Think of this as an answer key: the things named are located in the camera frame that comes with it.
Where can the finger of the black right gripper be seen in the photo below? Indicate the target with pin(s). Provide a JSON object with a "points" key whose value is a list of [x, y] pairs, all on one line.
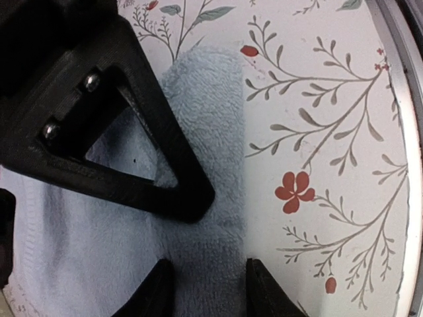
{"points": [[7, 213], [110, 135]]}

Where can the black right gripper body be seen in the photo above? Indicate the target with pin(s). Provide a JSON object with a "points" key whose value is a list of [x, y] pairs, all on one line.
{"points": [[35, 34]]}

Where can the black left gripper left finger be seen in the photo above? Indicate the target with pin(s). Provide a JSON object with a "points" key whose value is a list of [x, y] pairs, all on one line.
{"points": [[155, 296]]}

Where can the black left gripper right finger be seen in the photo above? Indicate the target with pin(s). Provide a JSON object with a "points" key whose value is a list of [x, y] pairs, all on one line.
{"points": [[265, 297]]}

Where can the light blue towel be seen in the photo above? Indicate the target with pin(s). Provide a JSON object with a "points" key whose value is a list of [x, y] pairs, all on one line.
{"points": [[77, 255]]}

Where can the aluminium front rail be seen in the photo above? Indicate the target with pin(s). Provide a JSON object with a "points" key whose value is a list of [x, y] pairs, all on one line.
{"points": [[400, 27]]}

